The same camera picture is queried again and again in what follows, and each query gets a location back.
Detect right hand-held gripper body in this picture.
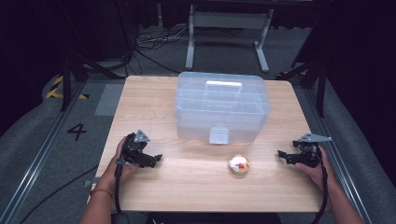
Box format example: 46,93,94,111
291,133,332,168

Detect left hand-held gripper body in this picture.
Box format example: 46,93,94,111
120,129,151,167

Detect round gold candy tin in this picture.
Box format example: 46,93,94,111
227,154,251,176

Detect clear plastic storage box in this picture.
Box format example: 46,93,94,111
174,71,271,146

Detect person's right hand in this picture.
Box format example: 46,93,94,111
294,145,337,191

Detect person's left hand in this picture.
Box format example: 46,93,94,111
98,136,140,189

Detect black metal stand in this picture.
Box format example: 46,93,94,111
276,59,329,119
60,50,125,112

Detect aluminium floor rail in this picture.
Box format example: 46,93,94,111
0,81,88,224
303,87,375,224

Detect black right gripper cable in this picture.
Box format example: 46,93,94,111
309,148,331,224

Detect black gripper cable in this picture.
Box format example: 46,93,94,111
309,148,331,224
113,158,125,216

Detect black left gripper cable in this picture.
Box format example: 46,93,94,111
113,158,125,216

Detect thin gold bracelet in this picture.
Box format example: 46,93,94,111
89,187,115,199

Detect black floor cable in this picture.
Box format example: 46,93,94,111
19,163,100,224

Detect bundle of floor cables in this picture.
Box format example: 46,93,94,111
124,24,191,76

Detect grey metal table frame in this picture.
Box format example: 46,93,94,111
184,4,275,74

